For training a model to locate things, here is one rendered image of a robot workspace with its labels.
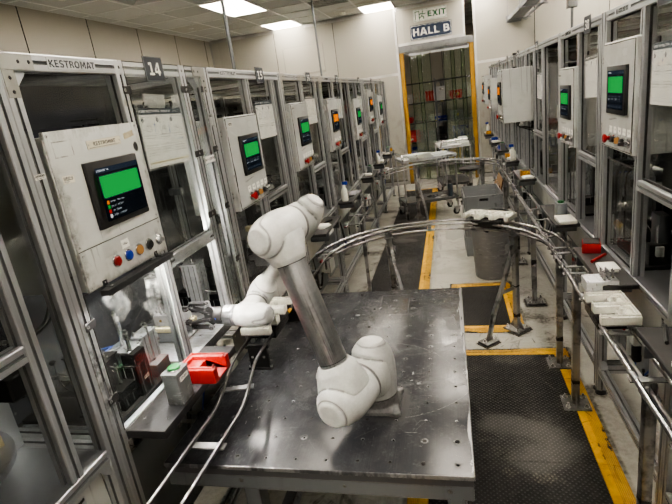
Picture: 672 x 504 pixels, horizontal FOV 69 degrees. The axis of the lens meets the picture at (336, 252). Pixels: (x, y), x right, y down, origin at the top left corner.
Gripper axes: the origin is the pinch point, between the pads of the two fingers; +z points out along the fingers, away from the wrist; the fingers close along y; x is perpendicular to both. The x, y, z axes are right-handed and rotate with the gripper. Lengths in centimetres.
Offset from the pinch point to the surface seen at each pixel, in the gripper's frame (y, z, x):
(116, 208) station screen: 57, -15, 45
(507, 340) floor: -97, -151, -159
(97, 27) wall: 214, 351, -479
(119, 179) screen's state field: 66, -15, 40
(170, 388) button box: -3, -24, 51
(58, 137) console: 81, -13, 57
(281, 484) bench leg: -38, -57, 51
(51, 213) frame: 61, -12, 66
